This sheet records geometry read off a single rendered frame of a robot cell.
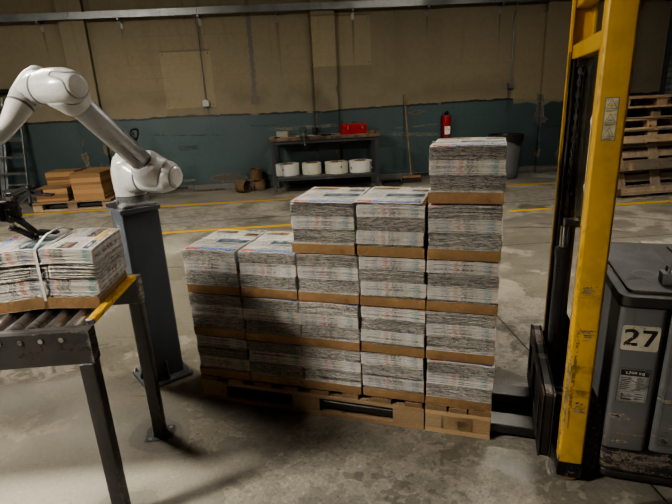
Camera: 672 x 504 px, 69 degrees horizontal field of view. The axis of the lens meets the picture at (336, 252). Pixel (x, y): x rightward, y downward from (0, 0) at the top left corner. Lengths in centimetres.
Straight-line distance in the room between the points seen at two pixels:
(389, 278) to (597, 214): 83
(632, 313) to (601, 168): 53
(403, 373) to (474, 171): 94
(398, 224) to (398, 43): 718
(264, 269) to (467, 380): 103
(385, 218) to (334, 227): 23
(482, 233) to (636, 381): 76
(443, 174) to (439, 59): 729
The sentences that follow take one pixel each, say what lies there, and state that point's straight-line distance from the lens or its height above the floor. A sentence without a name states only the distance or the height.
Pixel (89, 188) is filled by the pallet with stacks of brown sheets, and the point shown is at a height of 32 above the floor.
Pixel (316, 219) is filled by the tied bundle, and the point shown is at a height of 99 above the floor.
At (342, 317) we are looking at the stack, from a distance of 221.
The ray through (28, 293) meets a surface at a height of 88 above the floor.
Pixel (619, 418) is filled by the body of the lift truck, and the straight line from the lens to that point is 219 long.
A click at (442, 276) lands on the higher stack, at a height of 76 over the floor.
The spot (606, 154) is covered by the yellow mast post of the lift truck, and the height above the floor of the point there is 127.
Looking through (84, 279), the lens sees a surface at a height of 91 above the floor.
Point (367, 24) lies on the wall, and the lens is 899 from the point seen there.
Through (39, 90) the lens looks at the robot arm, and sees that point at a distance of 224.
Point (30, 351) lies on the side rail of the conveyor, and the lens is 190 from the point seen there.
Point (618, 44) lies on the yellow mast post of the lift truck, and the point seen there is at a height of 159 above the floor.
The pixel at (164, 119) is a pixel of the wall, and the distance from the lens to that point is 914.
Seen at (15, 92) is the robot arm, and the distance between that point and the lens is 234.
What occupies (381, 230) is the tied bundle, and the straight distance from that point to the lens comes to 204.
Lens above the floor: 148
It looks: 18 degrees down
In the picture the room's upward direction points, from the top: 3 degrees counter-clockwise
